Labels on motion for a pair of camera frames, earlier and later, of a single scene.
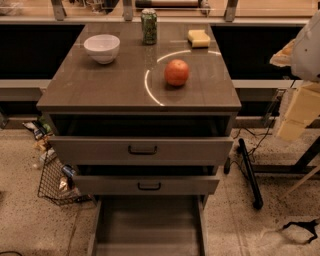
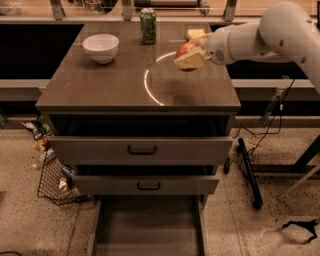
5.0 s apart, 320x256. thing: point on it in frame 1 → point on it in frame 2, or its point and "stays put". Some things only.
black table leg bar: (250, 175) stays put
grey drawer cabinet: (142, 124) stays put
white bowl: (103, 47) stays put
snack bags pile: (42, 130) stays put
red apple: (176, 72) → (184, 49)
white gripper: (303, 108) → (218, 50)
